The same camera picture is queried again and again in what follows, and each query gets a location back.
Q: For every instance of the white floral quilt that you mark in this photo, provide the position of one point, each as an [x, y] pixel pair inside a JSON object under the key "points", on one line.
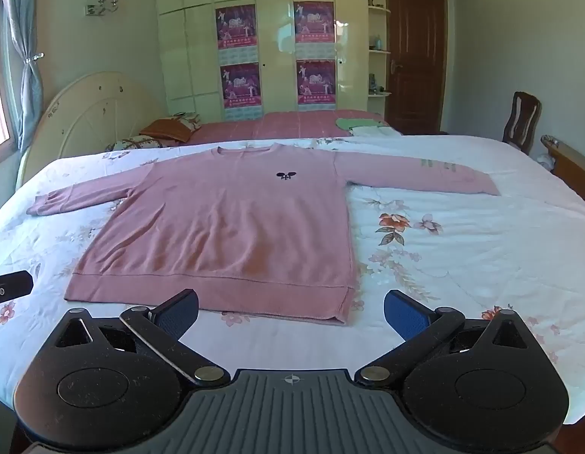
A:
{"points": [[462, 255]]}

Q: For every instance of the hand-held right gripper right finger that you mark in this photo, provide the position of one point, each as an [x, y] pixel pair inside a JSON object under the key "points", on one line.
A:
{"points": [[405, 317]]}

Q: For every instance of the folded white cloth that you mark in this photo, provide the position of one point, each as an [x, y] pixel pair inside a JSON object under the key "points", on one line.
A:
{"points": [[370, 131]]}

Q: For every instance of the purple wall poster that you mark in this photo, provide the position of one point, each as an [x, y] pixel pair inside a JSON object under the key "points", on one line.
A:
{"points": [[236, 26], [314, 22], [317, 84], [241, 90]]}

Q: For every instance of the pink checked bed sheet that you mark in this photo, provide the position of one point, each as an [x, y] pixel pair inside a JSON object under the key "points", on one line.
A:
{"points": [[283, 125]]}

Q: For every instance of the brown wooden furniture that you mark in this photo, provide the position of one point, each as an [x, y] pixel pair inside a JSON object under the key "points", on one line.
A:
{"points": [[569, 161]]}

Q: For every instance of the cream round headboard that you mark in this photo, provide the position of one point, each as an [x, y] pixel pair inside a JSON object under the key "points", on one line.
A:
{"points": [[89, 118]]}

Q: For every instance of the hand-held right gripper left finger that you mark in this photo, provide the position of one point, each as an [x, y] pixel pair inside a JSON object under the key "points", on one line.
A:
{"points": [[178, 314]]}

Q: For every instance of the pink long-sleeve sweater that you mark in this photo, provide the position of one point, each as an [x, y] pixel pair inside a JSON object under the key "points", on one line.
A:
{"points": [[216, 227]]}

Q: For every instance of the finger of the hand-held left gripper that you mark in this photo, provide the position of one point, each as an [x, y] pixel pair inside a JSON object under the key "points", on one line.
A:
{"points": [[11, 286]]}

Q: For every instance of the blue curtain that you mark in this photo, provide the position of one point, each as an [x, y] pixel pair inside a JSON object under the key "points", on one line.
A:
{"points": [[25, 56]]}

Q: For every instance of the patterned pillow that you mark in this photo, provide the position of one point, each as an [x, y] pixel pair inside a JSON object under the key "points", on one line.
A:
{"points": [[131, 143]]}

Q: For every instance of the folded green cloth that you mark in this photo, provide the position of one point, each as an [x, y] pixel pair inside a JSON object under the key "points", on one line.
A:
{"points": [[356, 122]]}

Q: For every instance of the cream corner shelf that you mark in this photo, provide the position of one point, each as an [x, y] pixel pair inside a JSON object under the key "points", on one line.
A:
{"points": [[378, 47]]}

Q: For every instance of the cream glossy wardrobe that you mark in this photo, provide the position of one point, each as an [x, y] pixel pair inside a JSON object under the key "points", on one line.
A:
{"points": [[273, 47]]}

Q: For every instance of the brown wooden door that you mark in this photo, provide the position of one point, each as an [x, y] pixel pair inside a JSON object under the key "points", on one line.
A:
{"points": [[417, 56]]}

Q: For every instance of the orange pillow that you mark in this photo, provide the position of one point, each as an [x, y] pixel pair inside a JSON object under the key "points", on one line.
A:
{"points": [[167, 128]]}

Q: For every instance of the brown wooden chair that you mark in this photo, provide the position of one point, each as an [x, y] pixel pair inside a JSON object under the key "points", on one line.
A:
{"points": [[521, 120]]}

